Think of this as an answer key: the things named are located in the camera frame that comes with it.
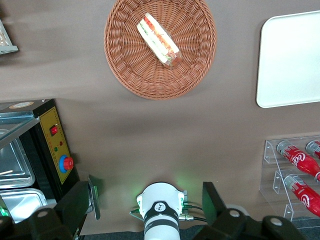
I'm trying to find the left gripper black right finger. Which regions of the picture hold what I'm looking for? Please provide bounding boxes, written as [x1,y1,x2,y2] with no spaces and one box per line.
[192,181,308,240]

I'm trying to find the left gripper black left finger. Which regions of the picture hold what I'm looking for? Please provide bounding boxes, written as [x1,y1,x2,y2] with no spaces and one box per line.
[0,174,102,240]

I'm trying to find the triangle sandwich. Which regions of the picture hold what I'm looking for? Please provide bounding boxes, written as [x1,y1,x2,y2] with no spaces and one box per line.
[136,12,183,70]

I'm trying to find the large brown wicker basket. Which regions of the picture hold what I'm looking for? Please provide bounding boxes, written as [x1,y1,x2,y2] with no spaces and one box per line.
[103,0,218,101]

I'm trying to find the cream plastic tray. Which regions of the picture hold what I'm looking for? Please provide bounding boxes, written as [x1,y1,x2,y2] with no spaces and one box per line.
[256,10,320,109]

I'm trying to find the grey metal snack tray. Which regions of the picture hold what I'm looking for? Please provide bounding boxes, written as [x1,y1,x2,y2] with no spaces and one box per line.
[0,18,20,55]

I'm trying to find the steel warmer pan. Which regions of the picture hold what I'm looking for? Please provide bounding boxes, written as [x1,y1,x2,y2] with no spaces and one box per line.
[0,188,48,224]
[0,128,36,190]

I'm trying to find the clear acrylic bottle rack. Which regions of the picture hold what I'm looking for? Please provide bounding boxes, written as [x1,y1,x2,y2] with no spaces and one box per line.
[259,134,320,222]

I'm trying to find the black food warmer appliance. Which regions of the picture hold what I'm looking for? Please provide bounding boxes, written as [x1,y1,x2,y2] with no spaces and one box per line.
[0,98,81,225]

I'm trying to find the red cola bottle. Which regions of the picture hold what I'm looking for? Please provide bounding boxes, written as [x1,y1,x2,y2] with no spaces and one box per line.
[306,139,320,161]
[283,174,320,218]
[276,140,320,182]

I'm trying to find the clear bag of snacks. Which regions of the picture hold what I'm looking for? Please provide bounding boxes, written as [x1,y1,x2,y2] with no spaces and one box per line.
[0,24,8,46]

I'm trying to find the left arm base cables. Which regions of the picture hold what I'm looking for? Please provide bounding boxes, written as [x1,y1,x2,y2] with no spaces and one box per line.
[129,203,208,223]

